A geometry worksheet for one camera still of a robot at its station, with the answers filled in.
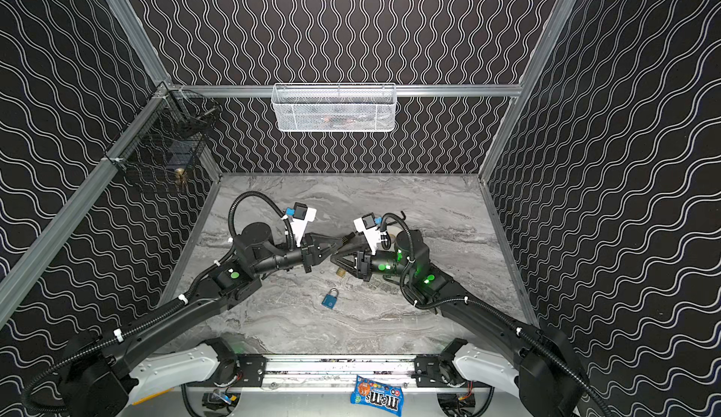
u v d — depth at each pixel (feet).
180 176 2.73
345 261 2.25
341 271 3.04
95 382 1.24
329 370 2.50
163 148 3.02
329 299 2.87
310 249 1.93
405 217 3.53
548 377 1.31
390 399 2.27
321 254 2.10
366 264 1.99
